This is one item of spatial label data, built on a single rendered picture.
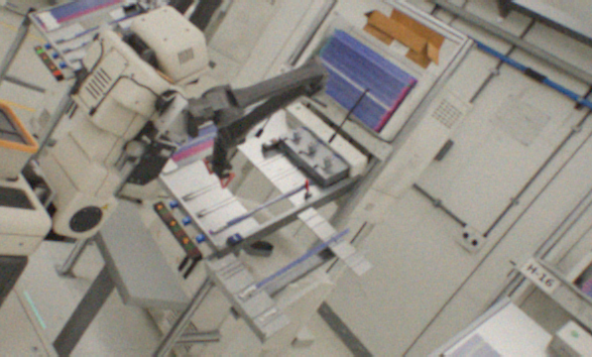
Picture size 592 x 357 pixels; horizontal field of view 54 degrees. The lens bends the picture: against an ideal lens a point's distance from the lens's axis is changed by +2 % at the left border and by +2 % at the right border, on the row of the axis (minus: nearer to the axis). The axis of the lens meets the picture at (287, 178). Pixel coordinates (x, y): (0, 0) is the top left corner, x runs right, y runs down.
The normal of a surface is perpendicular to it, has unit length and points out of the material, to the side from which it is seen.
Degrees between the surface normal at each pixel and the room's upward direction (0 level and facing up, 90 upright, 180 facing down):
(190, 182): 42
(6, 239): 90
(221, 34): 90
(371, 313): 90
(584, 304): 90
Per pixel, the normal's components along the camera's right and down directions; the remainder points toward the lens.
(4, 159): 0.59, 0.62
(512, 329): -0.01, -0.70
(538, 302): -0.58, -0.19
